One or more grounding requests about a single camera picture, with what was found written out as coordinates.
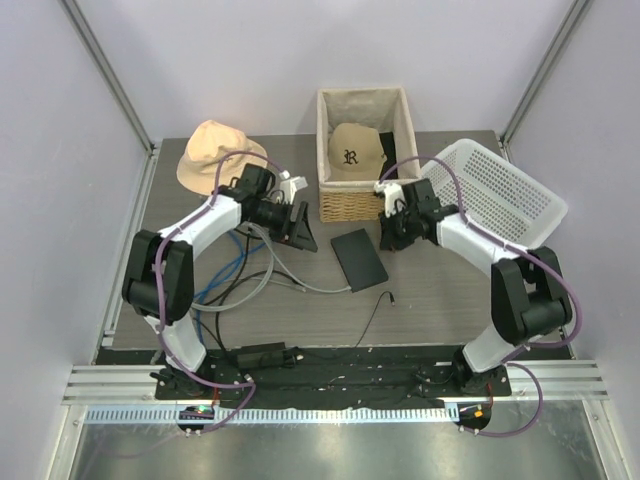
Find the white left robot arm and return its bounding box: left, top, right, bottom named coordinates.
left=122, top=164, right=318, bottom=399

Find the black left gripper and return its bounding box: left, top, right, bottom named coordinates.
left=248, top=199, right=317, bottom=251

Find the grey ethernet cable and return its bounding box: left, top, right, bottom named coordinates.
left=189, top=222, right=353, bottom=314

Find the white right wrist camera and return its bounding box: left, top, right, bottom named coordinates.
left=374, top=181, right=406, bottom=217

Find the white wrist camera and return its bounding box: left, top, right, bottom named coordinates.
left=278, top=170, right=308, bottom=204
left=374, top=181, right=406, bottom=217

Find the tan baseball cap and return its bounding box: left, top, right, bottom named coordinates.
left=328, top=123, right=385, bottom=181

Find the wicker basket with liner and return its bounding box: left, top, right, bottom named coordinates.
left=316, top=87, right=420, bottom=223

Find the aluminium frame rail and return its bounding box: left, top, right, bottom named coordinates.
left=63, top=360, right=608, bottom=430

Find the black power adapter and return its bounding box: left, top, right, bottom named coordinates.
left=234, top=342, right=298, bottom=370

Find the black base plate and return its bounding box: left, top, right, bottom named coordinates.
left=94, top=344, right=576, bottom=401

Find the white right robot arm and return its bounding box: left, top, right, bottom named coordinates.
left=374, top=179, right=573, bottom=395

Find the dark grey network switch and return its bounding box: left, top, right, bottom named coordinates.
left=330, top=228, right=389, bottom=293

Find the beige bucket hat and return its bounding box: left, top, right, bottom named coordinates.
left=176, top=120, right=267, bottom=196

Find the black cloth in basket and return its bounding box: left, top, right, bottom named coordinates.
left=379, top=132, right=397, bottom=178

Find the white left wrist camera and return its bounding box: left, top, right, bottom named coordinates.
left=278, top=170, right=308, bottom=204

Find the white perforated plastic basket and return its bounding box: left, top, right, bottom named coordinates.
left=421, top=139, right=568, bottom=248

